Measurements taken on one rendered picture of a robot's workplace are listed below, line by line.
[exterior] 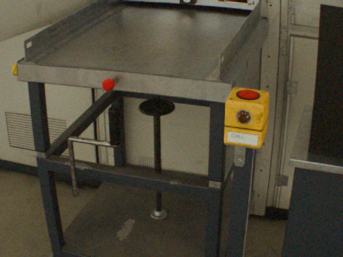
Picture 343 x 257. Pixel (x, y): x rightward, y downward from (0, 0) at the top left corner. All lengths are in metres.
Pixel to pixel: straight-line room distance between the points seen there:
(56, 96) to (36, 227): 0.57
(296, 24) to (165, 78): 0.73
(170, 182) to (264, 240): 0.76
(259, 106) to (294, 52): 0.90
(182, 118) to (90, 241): 0.64
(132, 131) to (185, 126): 0.23
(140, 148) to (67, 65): 0.90
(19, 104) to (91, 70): 1.08
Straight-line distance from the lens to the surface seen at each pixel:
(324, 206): 1.28
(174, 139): 2.24
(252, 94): 1.12
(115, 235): 1.92
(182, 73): 1.39
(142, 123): 2.25
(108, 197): 2.12
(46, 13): 1.98
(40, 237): 2.23
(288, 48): 2.00
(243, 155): 1.17
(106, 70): 1.43
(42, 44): 1.62
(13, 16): 1.89
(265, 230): 2.25
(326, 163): 1.22
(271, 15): 1.97
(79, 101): 2.31
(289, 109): 2.06
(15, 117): 2.54
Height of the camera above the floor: 1.33
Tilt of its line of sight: 27 degrees down
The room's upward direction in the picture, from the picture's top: straight up
